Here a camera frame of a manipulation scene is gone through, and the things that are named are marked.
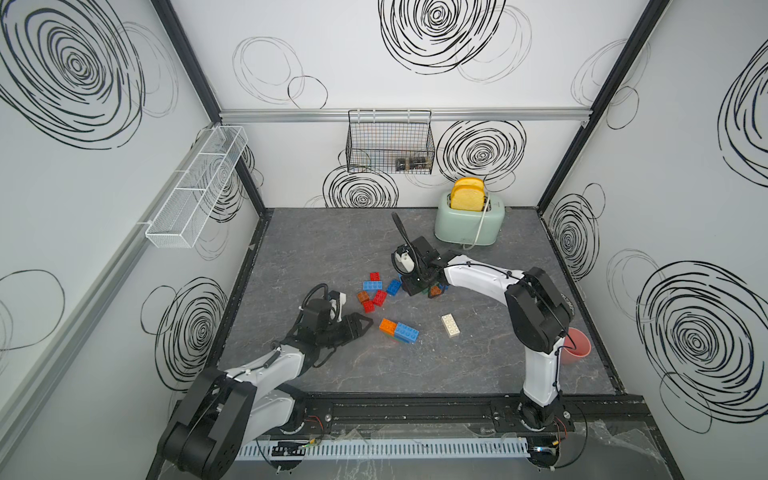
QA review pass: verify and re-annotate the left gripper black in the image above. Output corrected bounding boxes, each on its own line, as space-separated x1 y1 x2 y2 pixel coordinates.
316 312 373 349

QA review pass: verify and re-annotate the blue lego brick stacked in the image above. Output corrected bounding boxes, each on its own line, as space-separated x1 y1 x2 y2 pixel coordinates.
386 279 402 296

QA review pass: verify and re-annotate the orange lego brick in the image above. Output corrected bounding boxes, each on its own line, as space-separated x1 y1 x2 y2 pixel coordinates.
379 319 398 337

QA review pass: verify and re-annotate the black wire wall basket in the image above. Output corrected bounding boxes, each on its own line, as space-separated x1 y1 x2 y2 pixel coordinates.
345 120 436 175

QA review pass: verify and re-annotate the grey wall rail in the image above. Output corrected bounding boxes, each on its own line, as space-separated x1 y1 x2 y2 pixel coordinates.
220 107 592 124

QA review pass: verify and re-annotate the pink plastic cup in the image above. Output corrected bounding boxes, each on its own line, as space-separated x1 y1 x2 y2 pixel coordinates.
561 327 592 365

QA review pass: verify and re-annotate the white toaster cable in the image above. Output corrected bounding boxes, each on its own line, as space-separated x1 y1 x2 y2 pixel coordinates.
463 193 492 251

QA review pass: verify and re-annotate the black corner frame post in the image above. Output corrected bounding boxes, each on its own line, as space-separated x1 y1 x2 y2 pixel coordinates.
151 0 268 217
536 0 671 215

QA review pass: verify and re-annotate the white lego brick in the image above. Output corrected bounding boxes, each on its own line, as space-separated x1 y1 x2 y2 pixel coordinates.
441 314 461 338

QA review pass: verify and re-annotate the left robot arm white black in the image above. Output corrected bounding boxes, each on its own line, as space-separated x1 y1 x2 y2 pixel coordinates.
146 291 374 479

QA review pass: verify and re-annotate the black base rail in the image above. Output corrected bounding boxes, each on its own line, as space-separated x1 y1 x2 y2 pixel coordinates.
297 392 651 435

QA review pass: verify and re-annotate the mint green toaster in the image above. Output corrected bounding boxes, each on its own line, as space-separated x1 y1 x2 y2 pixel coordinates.
434 192 505 246

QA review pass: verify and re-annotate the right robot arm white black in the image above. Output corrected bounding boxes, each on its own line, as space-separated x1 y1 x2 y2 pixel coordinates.
391 237 574 431

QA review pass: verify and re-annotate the white cable duct strip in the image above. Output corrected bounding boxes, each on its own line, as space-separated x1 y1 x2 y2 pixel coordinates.
236 438 530 462

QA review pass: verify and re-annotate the black corner frame post right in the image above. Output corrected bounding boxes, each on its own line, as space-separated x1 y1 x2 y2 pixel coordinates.
536 0 671 215

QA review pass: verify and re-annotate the yellow toast slice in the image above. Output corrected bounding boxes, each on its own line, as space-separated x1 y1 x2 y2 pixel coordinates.
450 177 486 212

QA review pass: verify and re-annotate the white wire wall shelf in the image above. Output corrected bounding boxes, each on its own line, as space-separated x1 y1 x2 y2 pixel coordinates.
145 124 247 249

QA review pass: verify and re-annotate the black corner frame post left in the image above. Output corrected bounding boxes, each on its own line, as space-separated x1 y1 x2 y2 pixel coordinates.
151 0 268 217

